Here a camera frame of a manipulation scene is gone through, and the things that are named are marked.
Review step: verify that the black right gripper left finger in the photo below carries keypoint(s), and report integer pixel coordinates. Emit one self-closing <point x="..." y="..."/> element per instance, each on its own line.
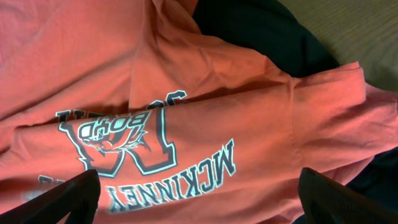
<point x="76" y="200"/>

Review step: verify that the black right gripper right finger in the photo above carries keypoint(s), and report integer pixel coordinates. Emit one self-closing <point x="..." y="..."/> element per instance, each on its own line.
<point x="326" y="201"/>

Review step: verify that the red printed t-shirt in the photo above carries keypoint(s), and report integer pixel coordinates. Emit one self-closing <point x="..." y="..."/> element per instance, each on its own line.
<point x="181" y="127"/>

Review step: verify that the black garment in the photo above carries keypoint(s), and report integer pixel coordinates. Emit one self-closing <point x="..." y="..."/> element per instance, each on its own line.
<point x="269" y="28"/>

